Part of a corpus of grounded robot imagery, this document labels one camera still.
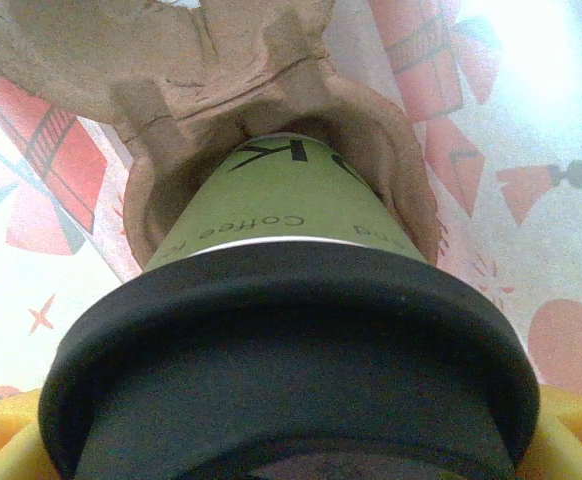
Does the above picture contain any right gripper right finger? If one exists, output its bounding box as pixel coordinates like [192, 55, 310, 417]
[513, 384, 582, 480]

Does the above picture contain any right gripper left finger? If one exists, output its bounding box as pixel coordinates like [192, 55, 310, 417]
[0, 387, 77, 480]

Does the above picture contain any black plastic cup lid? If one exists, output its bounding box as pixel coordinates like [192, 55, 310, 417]
[38, 244, 542, 480]

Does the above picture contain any red and white paper bag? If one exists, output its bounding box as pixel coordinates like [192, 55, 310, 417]
[0, 0, 582, 416]

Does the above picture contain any green paper coffee cup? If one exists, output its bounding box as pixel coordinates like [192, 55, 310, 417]
[138, 133, 442, 274]

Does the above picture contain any brown pulp cup carrier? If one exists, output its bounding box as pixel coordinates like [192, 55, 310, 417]
[0, 0, 442, 281]

